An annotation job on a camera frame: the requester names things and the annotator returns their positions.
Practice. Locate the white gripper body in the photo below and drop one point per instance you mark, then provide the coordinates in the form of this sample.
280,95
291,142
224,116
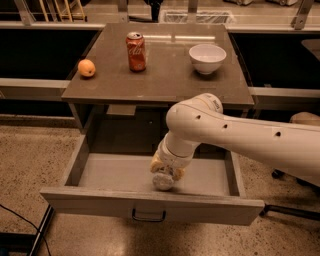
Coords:
171,157

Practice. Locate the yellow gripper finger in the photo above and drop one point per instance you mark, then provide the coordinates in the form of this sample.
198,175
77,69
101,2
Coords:
156,164
178,174

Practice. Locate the clear plastic water bottle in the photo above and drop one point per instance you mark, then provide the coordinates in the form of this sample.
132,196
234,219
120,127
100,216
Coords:
163,179

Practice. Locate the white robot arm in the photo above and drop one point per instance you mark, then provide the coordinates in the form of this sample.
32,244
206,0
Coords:
289,147

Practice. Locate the open grey top drawer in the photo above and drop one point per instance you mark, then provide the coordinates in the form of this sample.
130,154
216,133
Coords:
97,182

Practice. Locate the black rolling chair base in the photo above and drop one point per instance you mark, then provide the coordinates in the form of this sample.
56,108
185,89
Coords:
292,196

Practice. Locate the white ceramic bowl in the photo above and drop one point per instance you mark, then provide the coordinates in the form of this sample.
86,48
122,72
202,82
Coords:
207,58

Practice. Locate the orange fruit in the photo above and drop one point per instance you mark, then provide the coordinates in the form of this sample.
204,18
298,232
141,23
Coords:
86,68

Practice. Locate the red soda can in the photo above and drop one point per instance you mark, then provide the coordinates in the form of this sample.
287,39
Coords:
135,43

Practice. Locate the black drawer handle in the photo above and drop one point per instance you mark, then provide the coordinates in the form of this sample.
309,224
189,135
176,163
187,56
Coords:
148,217

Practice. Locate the black floor rail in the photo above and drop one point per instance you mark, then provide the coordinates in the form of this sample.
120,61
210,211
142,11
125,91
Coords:
23,242

